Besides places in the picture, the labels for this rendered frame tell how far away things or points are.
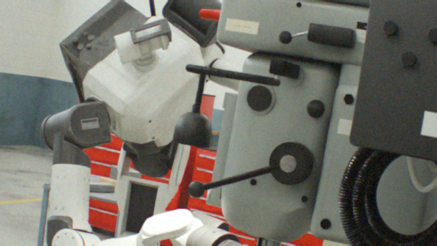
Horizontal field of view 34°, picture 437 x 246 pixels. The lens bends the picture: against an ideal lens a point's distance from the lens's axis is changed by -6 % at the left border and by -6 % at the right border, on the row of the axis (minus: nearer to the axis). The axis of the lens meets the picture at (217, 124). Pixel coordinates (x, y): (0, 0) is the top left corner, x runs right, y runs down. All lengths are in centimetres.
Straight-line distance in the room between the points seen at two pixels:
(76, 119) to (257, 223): 54
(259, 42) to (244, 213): 29
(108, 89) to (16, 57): 1064
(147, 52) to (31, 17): 1087
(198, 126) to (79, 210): 39
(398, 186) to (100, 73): 82
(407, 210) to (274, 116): 28
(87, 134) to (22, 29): 1071
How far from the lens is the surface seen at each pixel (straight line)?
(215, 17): 153
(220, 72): 123
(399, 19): 95
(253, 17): 127
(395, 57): 94
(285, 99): 126
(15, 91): 1242
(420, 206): 119
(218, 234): 146
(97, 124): 168
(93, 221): 700
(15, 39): 1224
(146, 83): 171
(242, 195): 129
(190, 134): 140
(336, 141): 121
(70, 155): 166
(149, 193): 207
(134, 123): 172
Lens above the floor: 156
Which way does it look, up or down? 3 degrees down
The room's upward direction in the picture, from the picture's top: 10 degrees clockwise
